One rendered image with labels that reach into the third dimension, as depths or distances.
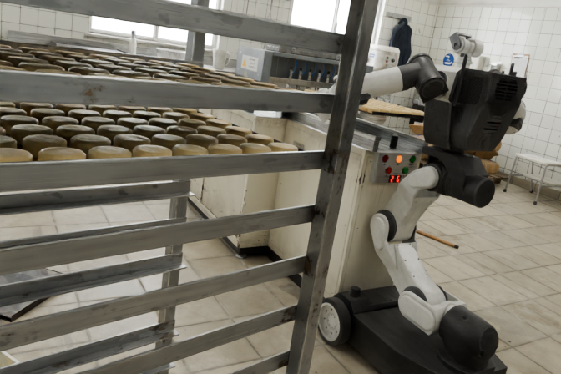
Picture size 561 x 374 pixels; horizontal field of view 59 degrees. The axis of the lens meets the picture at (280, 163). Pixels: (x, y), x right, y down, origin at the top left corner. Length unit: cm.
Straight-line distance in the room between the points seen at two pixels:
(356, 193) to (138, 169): 166
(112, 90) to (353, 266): 189
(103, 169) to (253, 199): 219
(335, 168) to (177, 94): 29
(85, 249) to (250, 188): 214
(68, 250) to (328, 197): 39
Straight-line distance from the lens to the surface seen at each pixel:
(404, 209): 215
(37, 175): 56
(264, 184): 274
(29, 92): 54
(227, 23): 63
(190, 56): 110
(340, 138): 76
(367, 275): 242
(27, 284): 110
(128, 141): 70
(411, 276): 216
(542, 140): 650
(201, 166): 64
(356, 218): 223
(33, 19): 537
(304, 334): 88
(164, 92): 59
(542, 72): 659
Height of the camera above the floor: 122
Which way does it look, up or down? 13 degrees down
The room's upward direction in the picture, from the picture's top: 9 degrees clockwise
